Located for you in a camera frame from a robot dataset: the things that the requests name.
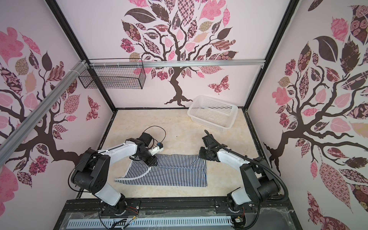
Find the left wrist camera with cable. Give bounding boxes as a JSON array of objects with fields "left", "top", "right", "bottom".
[{"left": 143, "top": 125, "right": 167, "bottom": 156}]

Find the blue white striped tank top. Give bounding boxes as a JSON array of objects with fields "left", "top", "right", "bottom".
[{"left": 114, "top": 154, "right": 208, "bottom": 187}]

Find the black right frame post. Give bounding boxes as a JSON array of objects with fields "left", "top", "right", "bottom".
[{"left": 243, "top": 0, "right": 300, "bottom": 111}]

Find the silver aluminium back rail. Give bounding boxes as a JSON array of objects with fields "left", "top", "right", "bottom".
[{"left": 89, "top": 58, "right": 265, "bottom": 68}]

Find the silver aluminium left rail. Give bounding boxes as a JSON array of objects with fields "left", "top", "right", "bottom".
[{"left": 1, "top": 60, "right": 88, "bottom": 165}]

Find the white plastic laundry basket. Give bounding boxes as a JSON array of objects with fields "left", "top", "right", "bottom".
[{"left": 187, "top": 95, "right": 238, "bottom": 132}]

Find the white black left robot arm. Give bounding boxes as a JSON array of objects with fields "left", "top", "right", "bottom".
[{"left": 69, "top": 132, "right": 163, "bottom": 215}]

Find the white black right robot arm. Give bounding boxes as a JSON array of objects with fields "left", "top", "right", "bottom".
[{"left": 199, "top": 130, "right": 281, "bottom": 212}]

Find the white slotted cable duct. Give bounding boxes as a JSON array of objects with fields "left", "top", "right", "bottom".
[{"left": 63, "top": 216, "right": 232, "bottom": 230}]

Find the black metal frame post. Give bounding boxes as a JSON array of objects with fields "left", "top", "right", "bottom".
[{"left": 45, "top": 0, "right": 117, "bottom": 114}]

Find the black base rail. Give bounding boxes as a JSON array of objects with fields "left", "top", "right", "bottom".
[{"left": 63, "top": 195, "right": 294, "bottom": 215}]

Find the silver aluminium rail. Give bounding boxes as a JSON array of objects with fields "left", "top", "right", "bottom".
[
  {"left": 1, "top": 60, "right": 88, "bottom": 165},
  {"left": 89, "top": 58, "right": 265, "bottom": 68}
]

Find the black wire mesh basket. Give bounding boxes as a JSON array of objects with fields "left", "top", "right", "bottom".
[{"left": 79, "top": 57, "right": 146, "bottom": 90}]

